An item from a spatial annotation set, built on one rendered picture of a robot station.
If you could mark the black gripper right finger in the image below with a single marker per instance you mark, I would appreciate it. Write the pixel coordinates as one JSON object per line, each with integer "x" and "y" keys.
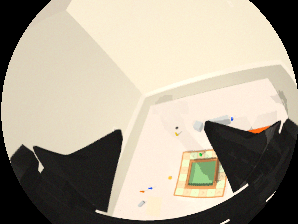
{"x": 239, "y": 151}

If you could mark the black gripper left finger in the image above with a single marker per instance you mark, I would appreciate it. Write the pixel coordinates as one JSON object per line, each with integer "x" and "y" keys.
{"x": 91, "y": 170}

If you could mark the square game board with central tray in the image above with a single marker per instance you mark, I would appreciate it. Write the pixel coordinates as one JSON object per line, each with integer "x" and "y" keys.
{"x": 201, "y": 173}

